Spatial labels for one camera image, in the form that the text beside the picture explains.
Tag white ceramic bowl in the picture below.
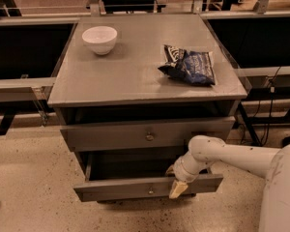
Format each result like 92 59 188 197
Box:
82 26 118 55

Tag grey drawer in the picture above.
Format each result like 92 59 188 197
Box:
72 152 224 203
96 195 197 205
61 116 235 152

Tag blue chip bag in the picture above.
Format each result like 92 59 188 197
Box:
159 44 216 86

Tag black shoe right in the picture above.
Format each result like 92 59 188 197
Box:
281 136 290 147

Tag grey drawer cabinet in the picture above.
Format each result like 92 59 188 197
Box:
47 14 248 204

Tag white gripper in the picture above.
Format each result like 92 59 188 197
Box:
165 155 205 199

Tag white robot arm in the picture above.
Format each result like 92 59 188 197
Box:
168 135 290 232

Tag black cables on floor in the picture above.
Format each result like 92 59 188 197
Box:
240 66 281 147

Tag grey bottom drawer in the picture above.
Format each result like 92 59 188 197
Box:
96 195 197 205

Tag grey top drawer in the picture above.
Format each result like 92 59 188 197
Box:
61 116 235 152

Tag grey metal rail left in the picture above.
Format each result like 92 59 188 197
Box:
0 77 56 102

